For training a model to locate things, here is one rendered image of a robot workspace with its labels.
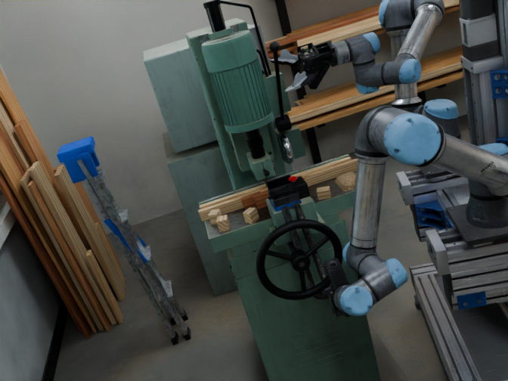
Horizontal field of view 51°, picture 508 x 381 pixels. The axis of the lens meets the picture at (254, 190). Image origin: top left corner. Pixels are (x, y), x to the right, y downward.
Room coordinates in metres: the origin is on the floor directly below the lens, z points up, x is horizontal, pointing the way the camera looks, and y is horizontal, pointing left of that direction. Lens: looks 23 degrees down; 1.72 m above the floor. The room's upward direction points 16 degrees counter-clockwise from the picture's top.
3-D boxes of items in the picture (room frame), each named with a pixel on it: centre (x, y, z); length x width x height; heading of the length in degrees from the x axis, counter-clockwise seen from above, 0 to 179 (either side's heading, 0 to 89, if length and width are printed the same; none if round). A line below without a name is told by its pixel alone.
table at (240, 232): (1.70, -0.10, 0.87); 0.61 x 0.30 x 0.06; 94
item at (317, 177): (1.81, -0.12, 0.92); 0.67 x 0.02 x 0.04; 94
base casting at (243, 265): (1.93, -0.04, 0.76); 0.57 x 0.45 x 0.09; 4
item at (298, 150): (2.00, -0.19, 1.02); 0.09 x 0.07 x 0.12; 94
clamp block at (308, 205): (1.62, -0.10, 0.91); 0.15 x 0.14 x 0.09; 94
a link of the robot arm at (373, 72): (1.75, -0.49, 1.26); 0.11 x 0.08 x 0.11; 47
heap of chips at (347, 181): (1.74, -0.34, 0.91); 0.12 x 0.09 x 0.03; 4
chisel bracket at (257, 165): (1.83, -0.05, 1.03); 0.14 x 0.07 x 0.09; 4
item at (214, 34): (1.95, -0.04, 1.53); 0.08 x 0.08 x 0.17; 4
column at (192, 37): (2.10, -0.03, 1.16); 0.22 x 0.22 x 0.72; 4
